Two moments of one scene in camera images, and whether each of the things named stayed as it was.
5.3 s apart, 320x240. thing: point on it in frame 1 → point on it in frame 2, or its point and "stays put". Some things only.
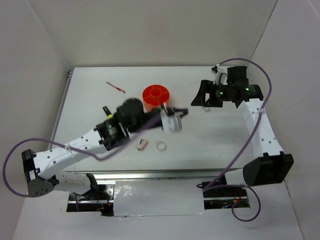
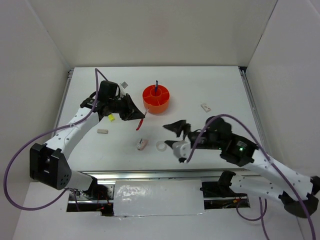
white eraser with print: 207,109 stays put
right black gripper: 206,86 → 177,126
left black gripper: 174,110 → 132,112
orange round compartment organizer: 153,96 stays put
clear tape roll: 161,146 stays put
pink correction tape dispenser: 142,144 stays put
